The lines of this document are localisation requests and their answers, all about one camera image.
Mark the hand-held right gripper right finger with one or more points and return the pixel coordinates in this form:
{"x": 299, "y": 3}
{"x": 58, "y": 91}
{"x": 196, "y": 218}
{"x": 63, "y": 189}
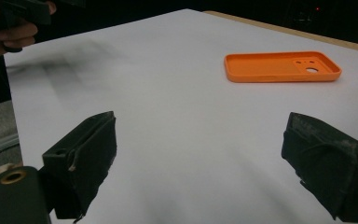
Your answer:
{"x": 329, "y": 161}

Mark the white table sheet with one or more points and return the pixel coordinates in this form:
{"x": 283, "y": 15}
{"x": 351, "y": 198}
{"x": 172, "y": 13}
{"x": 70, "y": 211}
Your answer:
{"x": 167, "y": 93}

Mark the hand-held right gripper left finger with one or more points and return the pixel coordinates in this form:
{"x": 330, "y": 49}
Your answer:
{"x": 84, "y": 161}

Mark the orange phone case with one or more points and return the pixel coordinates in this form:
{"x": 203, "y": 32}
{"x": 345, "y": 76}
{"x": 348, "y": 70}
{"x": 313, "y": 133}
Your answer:
{"x": 261, "y": 68}

